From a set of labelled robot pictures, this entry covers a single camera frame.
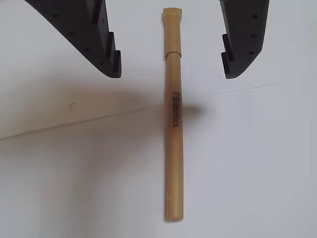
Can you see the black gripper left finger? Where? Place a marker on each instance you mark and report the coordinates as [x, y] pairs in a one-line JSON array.
[[86, 32]]

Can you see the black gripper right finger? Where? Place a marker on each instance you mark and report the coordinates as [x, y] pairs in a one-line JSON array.
[[247, 37]]

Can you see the wooden pen with print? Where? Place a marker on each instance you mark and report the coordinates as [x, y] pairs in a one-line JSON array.
[[173, 148]]

